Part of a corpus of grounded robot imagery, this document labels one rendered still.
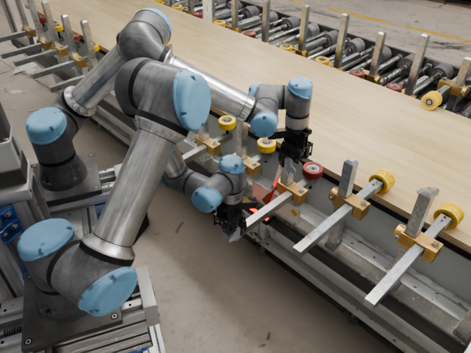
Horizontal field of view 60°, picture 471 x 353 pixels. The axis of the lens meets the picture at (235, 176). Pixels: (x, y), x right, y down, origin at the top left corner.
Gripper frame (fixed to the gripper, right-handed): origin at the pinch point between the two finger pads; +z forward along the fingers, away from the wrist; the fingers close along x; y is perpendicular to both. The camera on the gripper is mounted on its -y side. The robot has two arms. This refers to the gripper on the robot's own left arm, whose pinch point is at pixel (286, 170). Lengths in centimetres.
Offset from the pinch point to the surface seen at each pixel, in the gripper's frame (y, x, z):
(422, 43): -10, 115, -12
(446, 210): 48, 24, 3
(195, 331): -24, -30, 101
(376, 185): 24.5, 21.2, 4.3
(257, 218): -0.3, -13.8, 14.4
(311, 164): -3.0, 20.1, 10.0
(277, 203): -0.5, -3.0, 14.4
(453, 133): 27, 84, 10
